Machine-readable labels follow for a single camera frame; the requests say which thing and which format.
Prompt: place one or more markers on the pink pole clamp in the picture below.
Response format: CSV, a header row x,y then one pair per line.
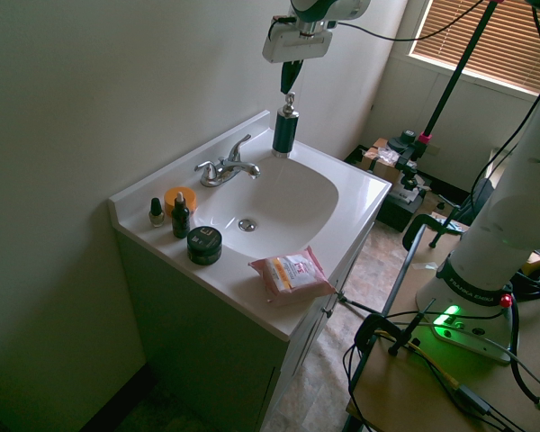
x,y
426,137

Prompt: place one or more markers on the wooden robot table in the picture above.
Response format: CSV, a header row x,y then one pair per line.
x,y
423,396

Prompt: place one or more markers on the white vanity sink top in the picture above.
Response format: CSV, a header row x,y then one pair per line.
x,y
297,202

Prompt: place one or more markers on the small nail polish bottle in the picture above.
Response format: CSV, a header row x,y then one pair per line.
x,y
155,216

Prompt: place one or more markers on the red round button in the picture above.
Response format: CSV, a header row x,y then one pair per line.
x,y
505,300

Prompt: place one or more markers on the black tripod pole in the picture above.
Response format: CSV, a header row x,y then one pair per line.
x,y
459,67

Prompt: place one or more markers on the chrome drain stopper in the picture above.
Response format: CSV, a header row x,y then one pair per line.
x,y
247,224

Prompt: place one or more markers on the cardboard box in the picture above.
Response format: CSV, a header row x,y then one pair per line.
x,y
380,167

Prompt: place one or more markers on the white vanity cabinet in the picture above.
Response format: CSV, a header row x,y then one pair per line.
x,y
216,342

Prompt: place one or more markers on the orange round jar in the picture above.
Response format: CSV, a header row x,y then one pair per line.
x,y
186,197

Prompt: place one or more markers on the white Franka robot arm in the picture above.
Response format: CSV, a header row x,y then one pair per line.
x,y
499,202

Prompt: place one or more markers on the black round jar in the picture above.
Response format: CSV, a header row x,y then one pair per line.
x,y
204,246

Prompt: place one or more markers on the brown window blinds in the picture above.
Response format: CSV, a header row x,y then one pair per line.
x,y
490,40

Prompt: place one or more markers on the dark soap dispenser chrome pump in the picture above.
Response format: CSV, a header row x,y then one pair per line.
x,y
285,130

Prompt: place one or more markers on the black equipment case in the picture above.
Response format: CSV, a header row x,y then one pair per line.
x,y
400,209

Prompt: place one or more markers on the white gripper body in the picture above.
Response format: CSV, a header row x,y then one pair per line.
x,y
297,45

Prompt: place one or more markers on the dark dropper bottle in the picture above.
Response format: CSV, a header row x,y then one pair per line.
x,y
180,220

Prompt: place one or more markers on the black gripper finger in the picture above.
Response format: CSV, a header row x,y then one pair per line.
x,y
297,71
286,76

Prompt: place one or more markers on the black C-clamp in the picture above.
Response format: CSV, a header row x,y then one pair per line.
x,y
425,220
369,326

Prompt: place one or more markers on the pink wet wipes pack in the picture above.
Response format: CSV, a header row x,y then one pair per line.
x,y
292,276

